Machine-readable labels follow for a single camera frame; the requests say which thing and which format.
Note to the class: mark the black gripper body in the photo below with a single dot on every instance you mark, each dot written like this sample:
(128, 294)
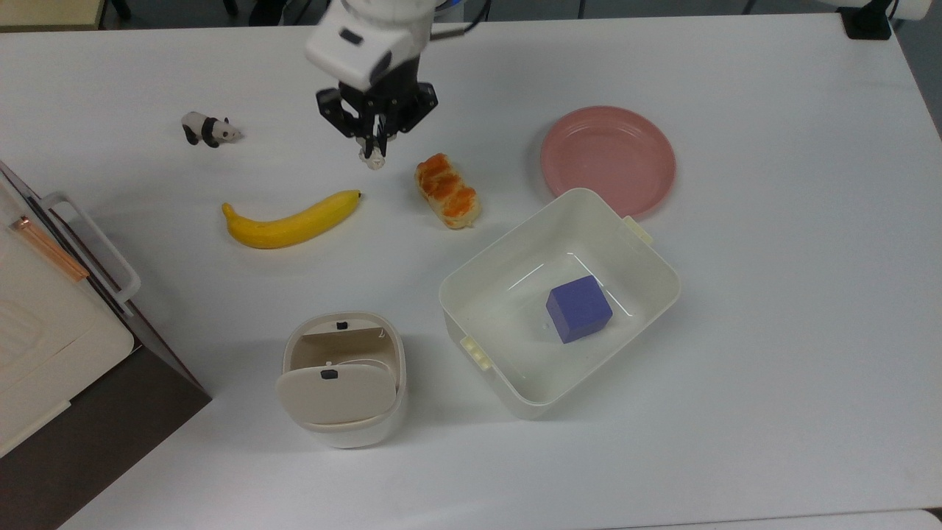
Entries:
(390, 96)

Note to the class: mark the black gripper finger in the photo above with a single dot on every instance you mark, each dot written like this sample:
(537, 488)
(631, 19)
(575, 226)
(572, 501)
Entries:
(416, 107)
(340, 114)

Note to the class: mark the white paper ball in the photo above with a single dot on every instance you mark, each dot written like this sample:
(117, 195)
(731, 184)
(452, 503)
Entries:
(375, 162)

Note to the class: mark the beige mini trash can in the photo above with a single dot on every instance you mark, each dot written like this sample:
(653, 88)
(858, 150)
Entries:
(338, 397)

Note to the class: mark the orange glazed bread loaf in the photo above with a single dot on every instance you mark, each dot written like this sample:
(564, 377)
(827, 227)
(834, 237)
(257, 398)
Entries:
(447, 193)

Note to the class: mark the yellow banana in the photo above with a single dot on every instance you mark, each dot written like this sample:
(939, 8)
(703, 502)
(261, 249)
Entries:
(287, 227)

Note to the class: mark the small panda toy figure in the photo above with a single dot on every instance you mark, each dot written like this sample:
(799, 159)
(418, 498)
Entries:
(210, 130)

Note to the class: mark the pink round plate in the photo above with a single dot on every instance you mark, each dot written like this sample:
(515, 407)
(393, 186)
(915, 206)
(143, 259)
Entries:
(607, 158)

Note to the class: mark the white rectangular plastic bin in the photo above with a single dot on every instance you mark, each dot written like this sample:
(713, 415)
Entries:
(500, 324)

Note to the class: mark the blue cube block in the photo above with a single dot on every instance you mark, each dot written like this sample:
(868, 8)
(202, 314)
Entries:
(579, 309)

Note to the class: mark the light wooden desk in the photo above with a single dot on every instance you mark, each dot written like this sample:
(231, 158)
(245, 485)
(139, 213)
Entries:
(44, 11)

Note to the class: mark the orange strip on box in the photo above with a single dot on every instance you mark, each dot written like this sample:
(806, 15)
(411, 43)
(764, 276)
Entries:
(51, 249)

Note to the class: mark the dark brown drawer cabinet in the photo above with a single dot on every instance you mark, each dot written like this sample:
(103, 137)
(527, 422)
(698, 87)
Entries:
(110, 434)

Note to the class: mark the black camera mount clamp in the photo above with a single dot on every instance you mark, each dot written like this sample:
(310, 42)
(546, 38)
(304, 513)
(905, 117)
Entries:
(868, 22)

